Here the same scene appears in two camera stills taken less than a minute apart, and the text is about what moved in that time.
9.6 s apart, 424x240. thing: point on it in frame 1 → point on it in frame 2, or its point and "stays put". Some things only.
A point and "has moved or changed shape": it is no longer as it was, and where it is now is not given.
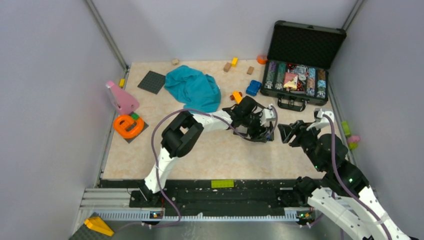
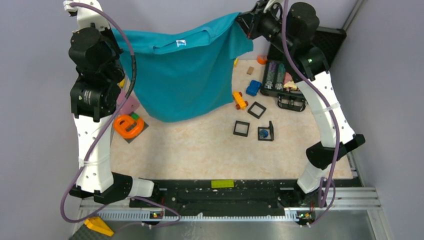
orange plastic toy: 125,126 stays put
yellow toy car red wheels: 236,96 stays put
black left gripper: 254,134 → 109,33
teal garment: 200,92 has moved or changed shape
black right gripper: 298,128 → 251,20
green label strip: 222,183 stays put
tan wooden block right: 250,70 stays put
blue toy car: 252,89 stays put
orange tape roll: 262,59 stays put
